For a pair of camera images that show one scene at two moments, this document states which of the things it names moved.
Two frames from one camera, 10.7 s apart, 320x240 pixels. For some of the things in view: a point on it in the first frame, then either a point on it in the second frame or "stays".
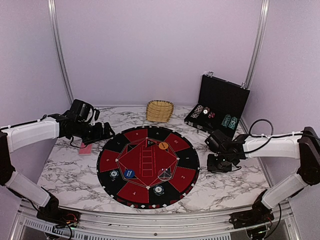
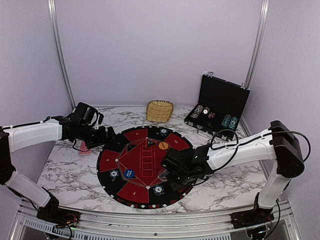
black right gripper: [211, 167] → [175, 186]
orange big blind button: [163, 145] stays
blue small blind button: [129, 173] stays
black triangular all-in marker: [150, 143] stays
